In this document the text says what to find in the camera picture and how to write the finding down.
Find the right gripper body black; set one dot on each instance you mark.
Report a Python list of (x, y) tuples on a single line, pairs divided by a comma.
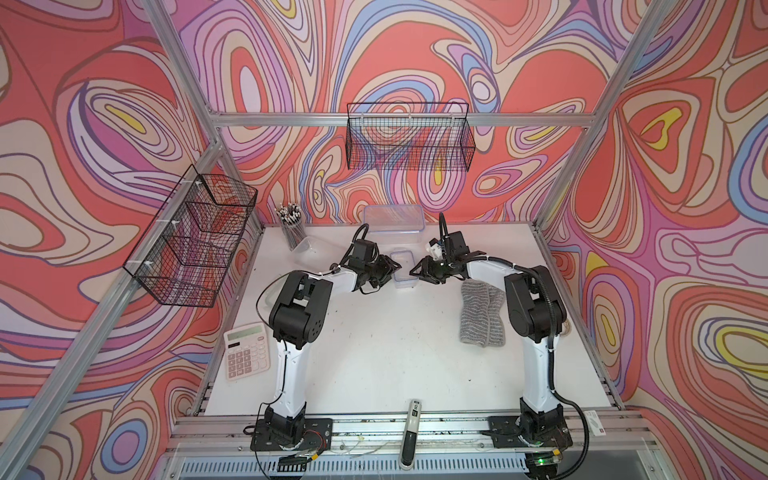
[(448, 268)]

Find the white red label tag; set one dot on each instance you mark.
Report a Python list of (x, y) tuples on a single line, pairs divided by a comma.
[(596, 427)]

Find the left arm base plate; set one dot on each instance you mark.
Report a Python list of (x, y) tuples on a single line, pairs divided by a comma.
[(313, 434)]

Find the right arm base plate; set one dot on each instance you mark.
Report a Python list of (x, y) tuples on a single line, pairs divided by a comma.
[(529, 431)]

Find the white calculator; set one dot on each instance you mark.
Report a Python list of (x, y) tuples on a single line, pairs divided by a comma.
[(246, 351)]

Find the small clear box blue lid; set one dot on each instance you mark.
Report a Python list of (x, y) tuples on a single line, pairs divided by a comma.
[(402, 277)]

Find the black wire basket back wall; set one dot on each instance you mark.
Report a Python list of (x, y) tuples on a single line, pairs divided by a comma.
[(424, 145)]

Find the clear lunch box green lid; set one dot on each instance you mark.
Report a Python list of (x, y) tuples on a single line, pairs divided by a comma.
[(304, 246)]

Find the black wire basket left wall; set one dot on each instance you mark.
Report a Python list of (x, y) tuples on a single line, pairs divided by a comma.
[(200, 227)]

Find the grey striped cloth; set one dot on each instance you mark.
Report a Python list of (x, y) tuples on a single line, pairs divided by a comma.
[(480, 321)]

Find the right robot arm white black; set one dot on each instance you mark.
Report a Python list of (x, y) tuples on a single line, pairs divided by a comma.
[(534, 312)]

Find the large clear box blue lid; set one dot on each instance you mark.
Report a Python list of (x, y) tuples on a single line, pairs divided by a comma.
[(394, 224)]

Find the mesh pen cup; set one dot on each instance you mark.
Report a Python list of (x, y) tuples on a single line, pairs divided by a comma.
[(292, 224)]

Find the black wire basket wall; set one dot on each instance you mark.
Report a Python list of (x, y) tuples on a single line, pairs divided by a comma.
[(424, 145), (200, 227)]

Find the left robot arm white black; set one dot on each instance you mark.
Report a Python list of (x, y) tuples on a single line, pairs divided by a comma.
[(297, 318)]

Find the aluminium frame rail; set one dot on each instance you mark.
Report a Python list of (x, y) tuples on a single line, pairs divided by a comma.
[(340, 119)]

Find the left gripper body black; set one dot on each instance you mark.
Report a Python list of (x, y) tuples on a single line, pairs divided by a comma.
[(367, 272)]

